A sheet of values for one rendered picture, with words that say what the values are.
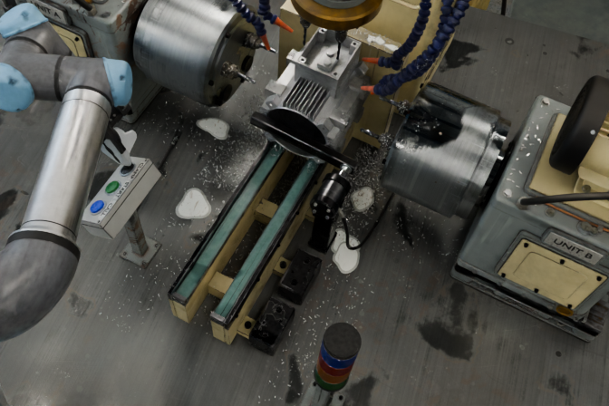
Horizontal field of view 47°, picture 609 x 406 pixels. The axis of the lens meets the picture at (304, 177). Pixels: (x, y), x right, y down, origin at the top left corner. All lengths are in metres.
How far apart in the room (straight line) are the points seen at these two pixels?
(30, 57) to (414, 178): 0.75
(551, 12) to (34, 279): 2.88
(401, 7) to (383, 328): 0.71
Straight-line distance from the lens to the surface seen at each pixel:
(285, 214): 1.54
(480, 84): 1.99
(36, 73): 1.19
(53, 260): 0.97
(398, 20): 1.63
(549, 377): 1.65
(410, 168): 1.42
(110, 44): 1.63
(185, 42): 1.54
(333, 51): 1.53
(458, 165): 1.41
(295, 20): 1.59
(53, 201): 1.02
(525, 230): 1.42
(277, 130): 1.51
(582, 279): 1.48
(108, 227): 1.39
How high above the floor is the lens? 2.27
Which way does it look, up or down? 59 degrees down
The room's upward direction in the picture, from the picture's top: 6 degrees clockwise
